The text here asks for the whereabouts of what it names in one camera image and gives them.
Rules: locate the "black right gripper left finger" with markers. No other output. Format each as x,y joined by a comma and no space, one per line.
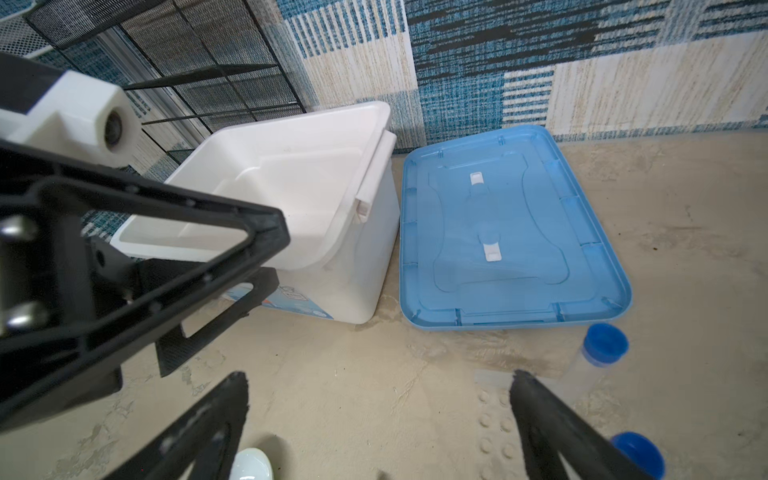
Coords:
203,440

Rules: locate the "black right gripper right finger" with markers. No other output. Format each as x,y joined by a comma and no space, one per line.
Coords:
552,435

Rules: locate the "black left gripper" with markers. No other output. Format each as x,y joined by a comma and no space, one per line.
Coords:
74,309

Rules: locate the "blue capped test tube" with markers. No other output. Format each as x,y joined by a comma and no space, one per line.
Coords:
642,452
603,346

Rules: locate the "white ceramic dish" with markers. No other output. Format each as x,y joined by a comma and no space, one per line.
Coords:
251,464

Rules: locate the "clear plastic tube rack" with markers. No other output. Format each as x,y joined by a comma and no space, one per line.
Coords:
497,445

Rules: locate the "blue plastic bin lid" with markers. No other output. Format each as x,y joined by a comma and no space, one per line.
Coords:
497,233

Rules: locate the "white plastic storage bin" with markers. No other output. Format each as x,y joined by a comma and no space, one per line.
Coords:
330,174

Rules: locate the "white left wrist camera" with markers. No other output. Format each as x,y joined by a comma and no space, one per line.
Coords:
70,114

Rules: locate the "black wire shelf rack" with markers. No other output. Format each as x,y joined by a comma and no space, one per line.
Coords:
191,68

